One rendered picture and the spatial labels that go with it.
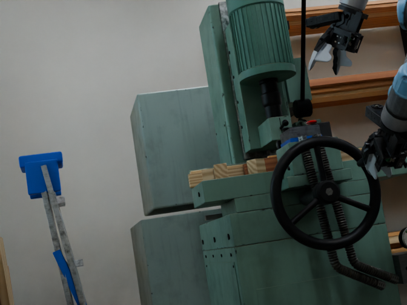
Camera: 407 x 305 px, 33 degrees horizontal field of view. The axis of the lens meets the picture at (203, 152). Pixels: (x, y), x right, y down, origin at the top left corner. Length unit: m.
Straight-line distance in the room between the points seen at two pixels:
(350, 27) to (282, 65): 0.23
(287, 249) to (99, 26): 2.95
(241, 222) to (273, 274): 0.16
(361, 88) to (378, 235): 2.43
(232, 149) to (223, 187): 0.39
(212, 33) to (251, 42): 0.29
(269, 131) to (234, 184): 0.25
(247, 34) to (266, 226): 0.59
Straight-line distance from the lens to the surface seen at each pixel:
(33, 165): 2.65
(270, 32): 2.11
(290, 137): 1.88
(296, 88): 2.36
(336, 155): 1.90
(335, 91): 4.30
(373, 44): 4.99
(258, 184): 1.92
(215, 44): 2.35
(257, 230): 1.91
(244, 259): 1.90
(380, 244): 2.02
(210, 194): 1.89
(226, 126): 2.30
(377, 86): 4.42
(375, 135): 1.66
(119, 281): 4.36
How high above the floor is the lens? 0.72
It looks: 8 degrees up
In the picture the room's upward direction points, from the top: 9 degrees counter-clockwise
